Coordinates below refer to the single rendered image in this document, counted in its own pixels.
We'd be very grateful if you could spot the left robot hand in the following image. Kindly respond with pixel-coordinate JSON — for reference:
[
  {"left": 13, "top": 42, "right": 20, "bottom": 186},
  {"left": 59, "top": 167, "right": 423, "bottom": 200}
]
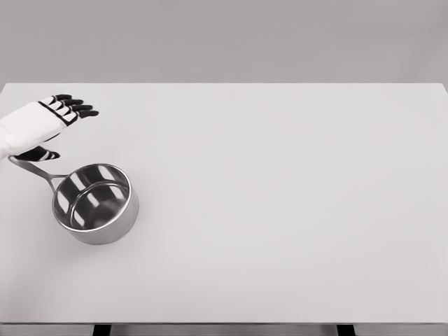
[{"left": 0, "top": 93, "right": 100, "bottom": 163}]

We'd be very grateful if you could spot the steel pot with long handle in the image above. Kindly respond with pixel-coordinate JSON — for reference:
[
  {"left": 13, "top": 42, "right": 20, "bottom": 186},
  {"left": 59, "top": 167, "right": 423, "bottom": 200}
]
[{"left": 8, "top": 155, "right": 140, "bottom": 246}]

